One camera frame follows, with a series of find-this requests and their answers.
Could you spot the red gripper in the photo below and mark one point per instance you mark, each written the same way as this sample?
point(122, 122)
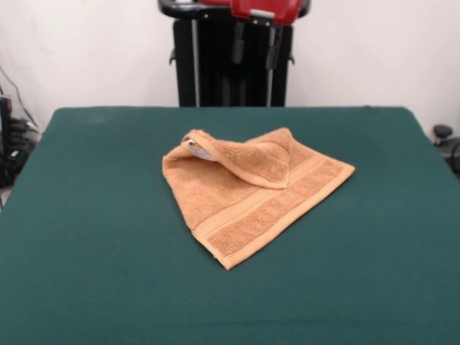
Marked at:
point(280, 9)

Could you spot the orange terry towel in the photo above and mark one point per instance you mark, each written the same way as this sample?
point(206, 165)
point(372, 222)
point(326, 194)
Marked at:
point(233, 201)

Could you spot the black office chair base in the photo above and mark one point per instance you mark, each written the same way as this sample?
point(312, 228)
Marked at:
point(449, 143)

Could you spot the dark green table cloth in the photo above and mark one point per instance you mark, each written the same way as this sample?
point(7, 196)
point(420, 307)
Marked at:
point(108, 215)

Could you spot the black electronics box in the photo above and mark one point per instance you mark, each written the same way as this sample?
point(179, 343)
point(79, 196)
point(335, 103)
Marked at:
point(5, 125)

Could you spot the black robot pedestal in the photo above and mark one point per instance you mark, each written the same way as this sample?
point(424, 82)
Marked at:
point(215, 72)

